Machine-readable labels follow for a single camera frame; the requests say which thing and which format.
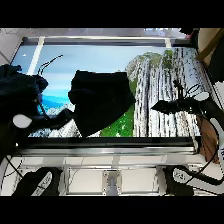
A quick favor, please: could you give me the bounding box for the heap of clothes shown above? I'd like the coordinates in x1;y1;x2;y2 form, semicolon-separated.
0;64;50;118

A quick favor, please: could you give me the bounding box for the black cable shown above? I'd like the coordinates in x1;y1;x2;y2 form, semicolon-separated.
185;83;203;98
36;54;64;77
186;131;224;186

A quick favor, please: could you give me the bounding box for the black garment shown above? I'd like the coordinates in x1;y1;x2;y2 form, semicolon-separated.
66;69;138;139

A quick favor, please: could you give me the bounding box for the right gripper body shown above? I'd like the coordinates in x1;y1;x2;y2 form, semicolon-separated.
160;97;191;115

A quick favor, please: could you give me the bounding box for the silver frame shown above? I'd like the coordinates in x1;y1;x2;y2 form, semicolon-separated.
0;145;224;197

